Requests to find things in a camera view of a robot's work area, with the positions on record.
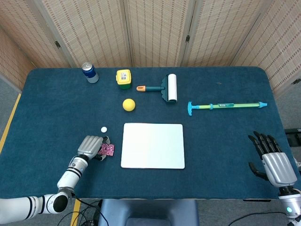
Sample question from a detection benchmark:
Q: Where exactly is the blue soda can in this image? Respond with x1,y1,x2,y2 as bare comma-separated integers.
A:
81,62,100,84

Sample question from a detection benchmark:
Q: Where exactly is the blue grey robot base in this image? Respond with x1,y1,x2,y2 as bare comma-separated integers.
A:
97,199,200,226

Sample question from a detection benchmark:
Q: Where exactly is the green lint roller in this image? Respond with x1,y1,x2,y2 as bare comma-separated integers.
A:
136,73,178,105

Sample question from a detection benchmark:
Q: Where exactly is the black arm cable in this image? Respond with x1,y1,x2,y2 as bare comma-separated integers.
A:
70,192,104,218

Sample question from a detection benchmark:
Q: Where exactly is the dark blue felt tablecloth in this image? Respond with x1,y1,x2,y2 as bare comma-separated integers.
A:
0,66,301,201

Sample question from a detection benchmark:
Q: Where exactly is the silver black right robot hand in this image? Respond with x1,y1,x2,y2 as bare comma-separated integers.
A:
248,131,298,188

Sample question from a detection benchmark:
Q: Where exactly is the black box on floor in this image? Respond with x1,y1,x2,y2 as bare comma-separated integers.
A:
284,128,301,147

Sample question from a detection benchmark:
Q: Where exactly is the thin black floor cable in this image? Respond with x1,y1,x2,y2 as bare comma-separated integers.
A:
231,211,286,226

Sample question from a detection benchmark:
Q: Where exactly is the blue green toy water pump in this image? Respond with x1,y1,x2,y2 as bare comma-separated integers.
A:
187,101,269,117

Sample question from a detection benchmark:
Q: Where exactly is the pink patterned packet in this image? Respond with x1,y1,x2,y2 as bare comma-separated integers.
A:
98,144,115,157

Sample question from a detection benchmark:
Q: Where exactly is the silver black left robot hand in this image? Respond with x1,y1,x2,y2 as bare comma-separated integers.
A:
77,135,111,162

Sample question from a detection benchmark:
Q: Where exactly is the woven bamboo screen panel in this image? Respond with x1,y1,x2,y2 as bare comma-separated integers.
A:
181,0,269,67
0,0,36,90
231,0,301,95
35,0,131,68
124,0,196,67

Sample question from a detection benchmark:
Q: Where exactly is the white rectangular board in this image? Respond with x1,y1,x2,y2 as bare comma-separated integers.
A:
120,122,186,170

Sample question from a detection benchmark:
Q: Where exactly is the yellow foam ball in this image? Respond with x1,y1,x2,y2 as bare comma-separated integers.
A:
122,98,136,112

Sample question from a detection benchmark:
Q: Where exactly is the black floor cable bundle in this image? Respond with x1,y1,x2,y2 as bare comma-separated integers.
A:
57,200,104,226

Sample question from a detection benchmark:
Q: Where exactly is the yellow green lidded box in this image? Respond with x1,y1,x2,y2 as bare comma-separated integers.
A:
116,69,132,90

